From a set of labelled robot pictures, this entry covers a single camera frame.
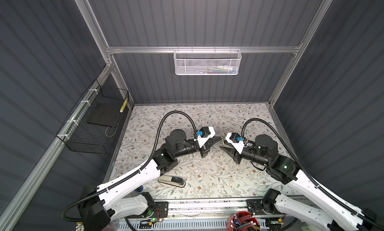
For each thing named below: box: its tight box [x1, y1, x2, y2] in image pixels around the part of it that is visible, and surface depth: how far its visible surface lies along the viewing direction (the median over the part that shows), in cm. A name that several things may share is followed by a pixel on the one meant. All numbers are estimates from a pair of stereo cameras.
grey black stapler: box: [157, 175, 186, 188], surface depth 82 cm
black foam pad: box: [87, 103, 122, 127], surface depth 78 cm
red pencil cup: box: [226, 211, 262, 231], surface depth 60 cm
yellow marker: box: [119, 98, 128, 113], surface depth 83 cm
